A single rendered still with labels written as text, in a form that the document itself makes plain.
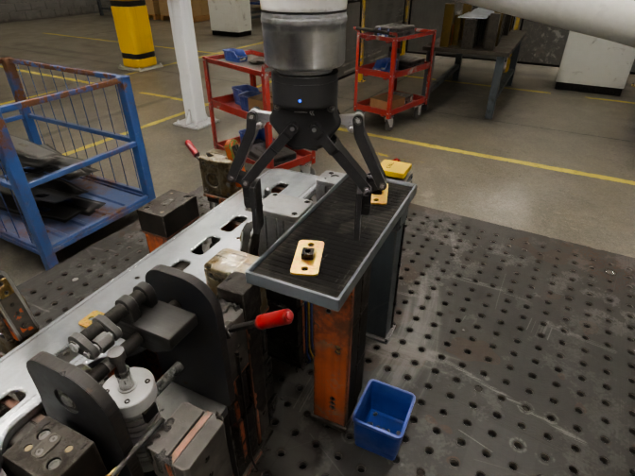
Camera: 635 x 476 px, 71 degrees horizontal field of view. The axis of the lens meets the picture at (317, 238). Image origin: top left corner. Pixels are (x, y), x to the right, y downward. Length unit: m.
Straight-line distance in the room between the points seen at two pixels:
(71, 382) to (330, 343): 0.46
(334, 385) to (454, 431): 0.28
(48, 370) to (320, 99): 0.39
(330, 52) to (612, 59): 6.66
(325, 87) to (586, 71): 6.67
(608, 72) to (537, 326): 5.98
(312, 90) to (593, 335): 1.06
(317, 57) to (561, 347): 1.01
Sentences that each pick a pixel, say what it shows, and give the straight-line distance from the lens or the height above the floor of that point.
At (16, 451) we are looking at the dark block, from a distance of 0.56.
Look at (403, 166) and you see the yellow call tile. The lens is 0.93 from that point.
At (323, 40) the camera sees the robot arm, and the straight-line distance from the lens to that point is 0.48.
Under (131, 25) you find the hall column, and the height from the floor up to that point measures 0.66.
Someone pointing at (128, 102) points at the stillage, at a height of 0.80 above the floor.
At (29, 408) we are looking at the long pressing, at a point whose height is 1.00.
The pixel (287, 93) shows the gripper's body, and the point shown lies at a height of 1.40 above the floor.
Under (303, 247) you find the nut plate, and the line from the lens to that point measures 0.63.
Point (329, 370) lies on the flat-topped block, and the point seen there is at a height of 0.86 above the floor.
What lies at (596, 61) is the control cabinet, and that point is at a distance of 7.09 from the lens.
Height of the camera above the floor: 1.52
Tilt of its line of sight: 32 degrees down
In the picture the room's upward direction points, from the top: straight up
